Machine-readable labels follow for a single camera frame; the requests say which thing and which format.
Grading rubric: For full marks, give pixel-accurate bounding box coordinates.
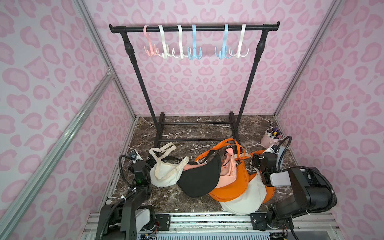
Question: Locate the light blue hook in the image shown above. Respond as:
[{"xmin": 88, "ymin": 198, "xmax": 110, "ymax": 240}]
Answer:
[
  {"xmin": 188, "ymin": 25, "xmax": 203, "ymax": 60},
  {"xmin": 215, "ymin": 24, "xmax": 233, "ymax": 60}
]

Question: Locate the white plastic hook right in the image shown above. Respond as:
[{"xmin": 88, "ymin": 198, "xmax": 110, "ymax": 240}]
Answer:
[{"xmin": 233, "ymin": 24, "xmax": 249, "ymax": 59}]

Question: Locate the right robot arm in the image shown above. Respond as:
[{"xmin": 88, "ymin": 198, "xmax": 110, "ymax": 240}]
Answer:
[{"xmin": 251, "ymin": 136, "xmax": 337, "ymax": 232}]

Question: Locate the light blue hook right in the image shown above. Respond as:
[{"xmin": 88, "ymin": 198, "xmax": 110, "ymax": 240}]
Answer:
[{"xmin": 215, "ymin": 24, "xmax": 233, "ymax": 60}]

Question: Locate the black garment rack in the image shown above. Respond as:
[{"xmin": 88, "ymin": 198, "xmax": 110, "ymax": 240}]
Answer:
[{"xmin": 109, "ymin": 22, "xmax": 281, "ymax": 148}]

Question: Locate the pink pen cup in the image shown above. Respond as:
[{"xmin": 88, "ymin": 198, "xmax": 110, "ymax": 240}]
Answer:
[{"xmin": 261, "ymin": 126, "xmax": 283, "ymax": 149}]

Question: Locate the large orange crescent bag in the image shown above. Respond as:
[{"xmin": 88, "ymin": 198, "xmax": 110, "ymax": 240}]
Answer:
[{"xmin": 248, "ymin": 150, "xmax": 275, "ymax": 204}]

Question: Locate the cream white crescent bag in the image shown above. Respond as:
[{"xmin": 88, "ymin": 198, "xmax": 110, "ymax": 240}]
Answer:
[{"xmin": 220, "ymin": 171, "xmax": 267, "ymax": 216}]

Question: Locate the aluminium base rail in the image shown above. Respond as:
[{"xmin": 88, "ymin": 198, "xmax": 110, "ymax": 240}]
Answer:
[{"xmin": 80, "ymin": 211, "xmax": 331, "ymax": 240}]

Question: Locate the small orange sling bag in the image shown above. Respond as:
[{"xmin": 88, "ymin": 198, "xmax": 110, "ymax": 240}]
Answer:
[{"xmin": 198, "ymin": 139, "xmax": 250, "ymax": 202}]

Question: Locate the light blue hook left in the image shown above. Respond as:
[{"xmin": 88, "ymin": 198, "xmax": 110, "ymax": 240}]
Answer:
[{"xmin": 188, "ymin": 25, "xmax": 203, "ymax": 60}]

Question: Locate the cream bag striped strap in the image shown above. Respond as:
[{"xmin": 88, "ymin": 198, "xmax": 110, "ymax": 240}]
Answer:
[{"xmin": 148, "ymin": 142, "xmax": 190, "ymax": 189}]

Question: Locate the pink shoulder bag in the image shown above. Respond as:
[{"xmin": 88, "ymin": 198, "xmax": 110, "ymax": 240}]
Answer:
[{"xmin": 182, "ymin": 146, "xmax": 241, "ymax": 189}]

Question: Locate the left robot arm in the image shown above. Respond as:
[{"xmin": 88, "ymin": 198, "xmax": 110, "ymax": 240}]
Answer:
[{"xmin": 96, "ymin": 155, "xmax": 156, "ymax": 240}]

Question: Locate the pink plastic hook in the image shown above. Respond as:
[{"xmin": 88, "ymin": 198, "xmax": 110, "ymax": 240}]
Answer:
[{"xmin": 143, "ymin": 25, "xmax": 159, "ymax": 57}]

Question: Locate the black sling bag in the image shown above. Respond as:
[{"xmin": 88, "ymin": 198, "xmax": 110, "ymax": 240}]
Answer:
[{"xmin": 177, "ymin": 150, "xmax": 222, "ymax": 198}]

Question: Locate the white plastic hook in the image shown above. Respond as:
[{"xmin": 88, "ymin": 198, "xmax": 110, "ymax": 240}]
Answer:
[
  {"xmin": 159, "ymin": 25, "xmax": 173, "ymax": 60},
  {"xmin": 172, "ymin": 25, "xmax": 188, "ymax": 60},
  {"xmin": 233, "ymin": 24, "xmax": 249, "ymax": 59}
]

